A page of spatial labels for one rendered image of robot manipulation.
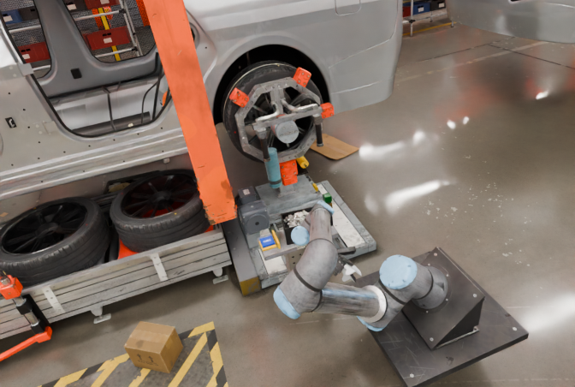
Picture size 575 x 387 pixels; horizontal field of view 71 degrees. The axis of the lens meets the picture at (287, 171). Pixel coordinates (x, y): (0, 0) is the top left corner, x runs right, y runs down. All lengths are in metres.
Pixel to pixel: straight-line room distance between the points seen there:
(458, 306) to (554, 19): 2.81
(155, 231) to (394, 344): 1.49
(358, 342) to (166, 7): 1.88
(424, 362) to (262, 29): 1.92
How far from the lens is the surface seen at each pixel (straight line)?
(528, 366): 2.42
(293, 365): 2.30
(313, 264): 1.33
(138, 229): 2.61
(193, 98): 2.00
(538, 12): 4.13
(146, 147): 2.65
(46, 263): 2.74
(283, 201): 2.92
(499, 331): 2.11
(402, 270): 1.80
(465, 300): 1.94
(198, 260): 2.62
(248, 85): 2.50
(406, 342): 2.00
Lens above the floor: 1.94
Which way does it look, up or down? 32 degrees down
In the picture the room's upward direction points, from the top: 9 degrees counter-clockwise
